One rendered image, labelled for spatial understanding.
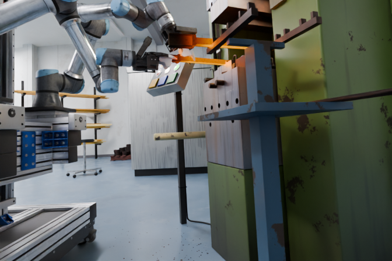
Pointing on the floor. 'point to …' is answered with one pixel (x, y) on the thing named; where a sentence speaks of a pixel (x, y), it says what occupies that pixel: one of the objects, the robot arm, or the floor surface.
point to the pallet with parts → (125, 153)
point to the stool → (85, 159)
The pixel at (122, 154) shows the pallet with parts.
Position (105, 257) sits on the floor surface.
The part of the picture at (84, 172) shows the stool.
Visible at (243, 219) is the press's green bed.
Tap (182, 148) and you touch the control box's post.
